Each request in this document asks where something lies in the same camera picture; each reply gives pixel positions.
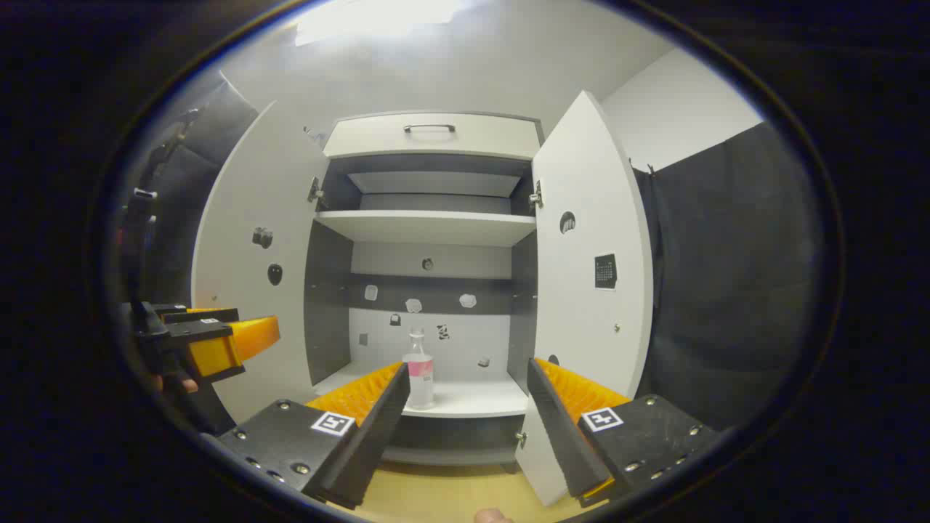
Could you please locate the white cabinet shelf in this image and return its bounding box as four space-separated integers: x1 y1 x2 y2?
316 210 537 248

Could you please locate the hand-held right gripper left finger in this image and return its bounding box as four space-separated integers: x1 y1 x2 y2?
217 361 412 511

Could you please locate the white cabinet door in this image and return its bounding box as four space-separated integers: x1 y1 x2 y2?
514 90 655 507
190 100 331 426

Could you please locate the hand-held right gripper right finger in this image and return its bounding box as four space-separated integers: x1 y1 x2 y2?
527 357 720 508

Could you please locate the clear bottle with pink label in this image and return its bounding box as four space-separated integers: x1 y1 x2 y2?
402 327 435 410

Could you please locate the white and grey cabinet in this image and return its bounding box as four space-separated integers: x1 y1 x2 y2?
304 110 546 474

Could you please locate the white cabinet drawer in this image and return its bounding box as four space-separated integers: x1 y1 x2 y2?
323 113 543 161

